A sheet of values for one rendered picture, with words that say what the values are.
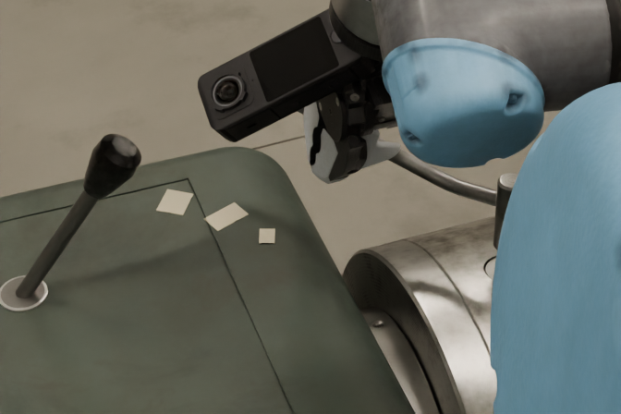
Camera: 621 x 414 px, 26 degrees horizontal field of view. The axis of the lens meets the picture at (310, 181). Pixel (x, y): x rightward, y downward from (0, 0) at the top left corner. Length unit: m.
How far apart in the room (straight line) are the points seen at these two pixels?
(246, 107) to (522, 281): 0.54
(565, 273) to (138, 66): 3.08
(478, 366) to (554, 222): 0.67
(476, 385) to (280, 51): 0.29
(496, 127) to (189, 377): 0.35
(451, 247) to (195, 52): 2.38
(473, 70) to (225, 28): 2.85
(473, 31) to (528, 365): 0.35
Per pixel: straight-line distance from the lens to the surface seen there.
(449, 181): 1.01
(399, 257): 1.06
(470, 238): 1.08
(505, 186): 0.99
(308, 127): 0.98
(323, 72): 0.85
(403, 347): 1.04
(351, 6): 0.80
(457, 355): 0.99
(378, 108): 0.88
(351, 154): 0.90
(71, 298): 1.00
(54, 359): 0.96
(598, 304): 0.30
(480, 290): 1.03
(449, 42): 0.67
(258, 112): 0.86
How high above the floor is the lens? 1.96
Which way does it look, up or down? 41 degrees down
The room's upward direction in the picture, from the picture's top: straight up
